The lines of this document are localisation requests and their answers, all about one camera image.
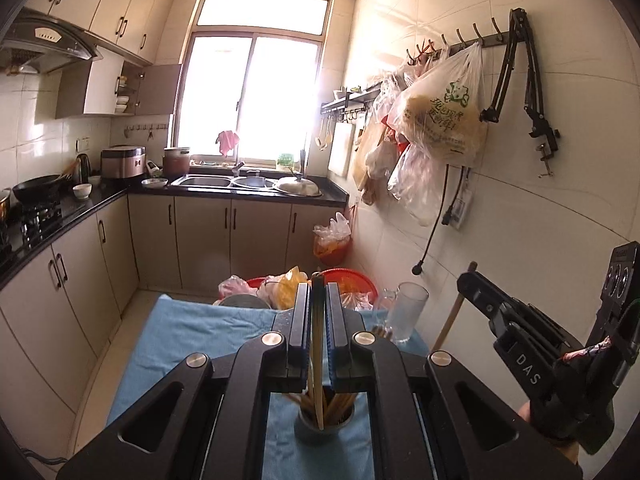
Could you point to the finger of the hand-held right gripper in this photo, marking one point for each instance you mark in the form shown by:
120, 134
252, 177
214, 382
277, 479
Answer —
530, 370
500, 305

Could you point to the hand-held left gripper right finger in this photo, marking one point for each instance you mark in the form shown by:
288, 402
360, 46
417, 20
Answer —
330, 365

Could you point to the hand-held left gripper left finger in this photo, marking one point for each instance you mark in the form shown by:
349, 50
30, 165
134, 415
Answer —
306, 370

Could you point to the dark-tipped wooden chopstick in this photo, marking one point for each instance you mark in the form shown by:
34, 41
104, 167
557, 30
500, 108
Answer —
318, 402

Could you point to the bundle of wooden chopsticks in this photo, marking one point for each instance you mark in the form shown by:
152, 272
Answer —
341, 405

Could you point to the grey chopstick holder cup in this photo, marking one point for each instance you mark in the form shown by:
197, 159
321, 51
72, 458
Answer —
310, 432

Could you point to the person's right hand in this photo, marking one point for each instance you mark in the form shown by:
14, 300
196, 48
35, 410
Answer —
523, 414

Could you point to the clear bag with food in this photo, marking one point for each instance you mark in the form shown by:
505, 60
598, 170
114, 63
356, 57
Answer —
357, 301

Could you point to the yellow plastic bag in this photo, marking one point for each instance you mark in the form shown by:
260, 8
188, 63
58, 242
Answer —
287, 290

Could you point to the red plastic basin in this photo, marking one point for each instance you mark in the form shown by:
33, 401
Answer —
352, 280

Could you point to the clear glass mug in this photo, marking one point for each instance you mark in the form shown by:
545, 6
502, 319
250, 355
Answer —
407, 315

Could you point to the steel bowl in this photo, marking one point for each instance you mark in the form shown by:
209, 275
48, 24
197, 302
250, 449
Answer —
240, 302

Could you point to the pink plastic bag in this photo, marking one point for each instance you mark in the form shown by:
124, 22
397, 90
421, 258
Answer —
232, 288

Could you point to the orange trash bin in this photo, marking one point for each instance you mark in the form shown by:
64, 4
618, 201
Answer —
331, 255

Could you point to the blue tablecloth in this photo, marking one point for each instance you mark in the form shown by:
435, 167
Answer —
200, 340

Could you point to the white plastic bag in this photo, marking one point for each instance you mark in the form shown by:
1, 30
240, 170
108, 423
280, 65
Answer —
332, 227

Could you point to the clear plastic bags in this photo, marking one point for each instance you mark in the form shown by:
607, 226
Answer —
420, 185

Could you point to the cream lower cabinets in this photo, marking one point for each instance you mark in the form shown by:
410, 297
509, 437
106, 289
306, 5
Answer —
200, 240

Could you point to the steel pot lid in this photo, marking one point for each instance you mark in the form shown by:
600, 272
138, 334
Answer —
297, 187

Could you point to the printed plastic bag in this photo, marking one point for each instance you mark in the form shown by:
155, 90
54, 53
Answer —
440, 115

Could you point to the steel sink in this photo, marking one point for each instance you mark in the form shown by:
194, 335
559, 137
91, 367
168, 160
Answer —
210, 181

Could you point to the steel faucet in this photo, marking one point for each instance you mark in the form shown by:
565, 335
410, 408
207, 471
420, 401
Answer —
239, 167

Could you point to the white cutting board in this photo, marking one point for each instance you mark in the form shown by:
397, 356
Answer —
341, 150

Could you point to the hanging spatulas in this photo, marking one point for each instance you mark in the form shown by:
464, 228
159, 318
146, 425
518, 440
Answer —
322, 135

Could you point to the small plate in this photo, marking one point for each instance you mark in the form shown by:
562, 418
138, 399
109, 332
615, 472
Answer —
155, 183

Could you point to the red cloth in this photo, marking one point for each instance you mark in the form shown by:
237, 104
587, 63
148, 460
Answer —
227, 142

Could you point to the brown clay pot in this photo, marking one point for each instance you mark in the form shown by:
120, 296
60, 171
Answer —
177, 162

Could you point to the black kitchen countertop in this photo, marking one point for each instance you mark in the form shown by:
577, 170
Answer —
110, 195

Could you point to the steel rice cooker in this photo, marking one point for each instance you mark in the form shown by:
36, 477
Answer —
122, 162

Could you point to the small white bowl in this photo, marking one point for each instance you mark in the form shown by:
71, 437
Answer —
95, 180

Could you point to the kitchen window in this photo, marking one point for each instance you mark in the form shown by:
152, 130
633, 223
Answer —
250, 85

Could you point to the steel kettle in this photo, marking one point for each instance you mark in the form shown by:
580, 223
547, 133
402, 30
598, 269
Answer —
82, 167

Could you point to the gas stove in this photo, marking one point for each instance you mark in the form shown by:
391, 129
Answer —
35, 225

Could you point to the black wok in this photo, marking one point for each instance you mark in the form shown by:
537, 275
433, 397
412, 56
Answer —
37, 189

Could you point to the open cabinet with dishes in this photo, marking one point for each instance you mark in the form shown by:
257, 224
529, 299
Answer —
105, 90

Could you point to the steel range hood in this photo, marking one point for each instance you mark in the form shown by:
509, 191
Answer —
45, 45

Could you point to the black wall rack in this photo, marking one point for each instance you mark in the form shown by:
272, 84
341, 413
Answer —
350, 100

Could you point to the wall hook rail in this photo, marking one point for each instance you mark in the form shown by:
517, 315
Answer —
470, 42

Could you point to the small hook rail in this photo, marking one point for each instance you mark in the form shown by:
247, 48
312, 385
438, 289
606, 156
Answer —
145, 129

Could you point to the white wall socket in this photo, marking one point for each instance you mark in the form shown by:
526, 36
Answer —
82, 145

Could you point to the cream upper wall cabinets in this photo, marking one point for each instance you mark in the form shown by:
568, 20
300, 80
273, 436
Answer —
110, 0

